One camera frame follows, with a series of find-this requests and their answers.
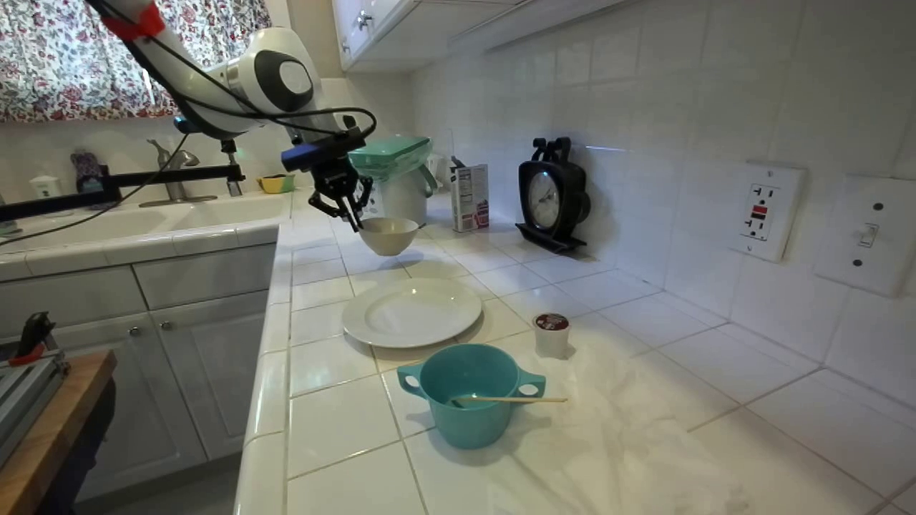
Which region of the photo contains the black mantel clock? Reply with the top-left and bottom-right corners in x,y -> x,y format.
514,135 -> 592,258

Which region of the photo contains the white crumpled cloth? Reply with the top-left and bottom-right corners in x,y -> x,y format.
505,341 -> 758,515

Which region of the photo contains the white printed carton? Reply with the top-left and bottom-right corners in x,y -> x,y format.
448,154 -> 494,234

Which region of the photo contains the white power outlet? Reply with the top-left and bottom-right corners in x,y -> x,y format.
731,159 -> 807,262

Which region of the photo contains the red and black clamp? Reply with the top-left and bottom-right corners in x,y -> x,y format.
8,310 -> 58,367

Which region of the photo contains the black horizontal mounting rail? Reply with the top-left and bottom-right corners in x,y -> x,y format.
0,164 -> 246,222

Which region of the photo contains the pale long spoon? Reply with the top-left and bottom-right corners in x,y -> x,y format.
449,388 -> 569,408

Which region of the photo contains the thin black cable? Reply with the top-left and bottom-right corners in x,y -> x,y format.
0,141 -> 190,248

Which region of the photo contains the black camera stand pole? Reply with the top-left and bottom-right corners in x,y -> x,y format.
217,135 -> 243,199

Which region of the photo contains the white wall cabinet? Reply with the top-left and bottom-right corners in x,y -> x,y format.
329,0 -> 625,78

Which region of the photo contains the white coffee pod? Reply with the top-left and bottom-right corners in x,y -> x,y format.
532,312 -> 572,361

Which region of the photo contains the floral window curtain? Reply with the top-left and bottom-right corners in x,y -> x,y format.
0,0 -> 280,127

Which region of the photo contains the white sink basin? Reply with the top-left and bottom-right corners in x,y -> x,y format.
0,195 -> 293,284

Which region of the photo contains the red cable strap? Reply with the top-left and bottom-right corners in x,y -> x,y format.
100,0 -> 166,44

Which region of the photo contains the metal sink faucet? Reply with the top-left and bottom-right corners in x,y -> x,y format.
140,137 -> 223,209

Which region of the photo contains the white base cabinet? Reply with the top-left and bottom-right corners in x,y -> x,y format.
0,240 -> 280,503

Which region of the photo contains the teal two-handled pot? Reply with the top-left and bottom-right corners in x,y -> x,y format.
396,341 -> 549,451

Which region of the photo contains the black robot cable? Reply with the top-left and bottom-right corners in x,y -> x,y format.
96,0 -> 381,145

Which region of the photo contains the grey metal frame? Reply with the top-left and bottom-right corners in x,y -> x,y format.
0,353 -> 69,470

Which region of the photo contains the dark soap bottle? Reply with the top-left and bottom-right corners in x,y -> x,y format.
69,145 -> 114,199

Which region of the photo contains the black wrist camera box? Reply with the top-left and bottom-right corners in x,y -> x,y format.
277,141 -> 326,174

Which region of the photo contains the white bin with green liner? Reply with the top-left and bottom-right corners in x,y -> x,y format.
348,135 -> 448,228

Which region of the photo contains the cream ceramic bowl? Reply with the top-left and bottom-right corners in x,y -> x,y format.
355,214 -> 425,260

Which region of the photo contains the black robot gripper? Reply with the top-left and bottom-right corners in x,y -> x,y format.
308,131 -> 379,234

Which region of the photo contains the white light switch plate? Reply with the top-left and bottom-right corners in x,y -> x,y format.
816,174 -> 916,298

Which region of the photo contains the wooden work table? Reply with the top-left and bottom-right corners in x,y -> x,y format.
0,350 -> 121,515

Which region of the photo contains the white dinner plate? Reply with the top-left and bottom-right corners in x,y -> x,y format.
340,277 -> 486,353

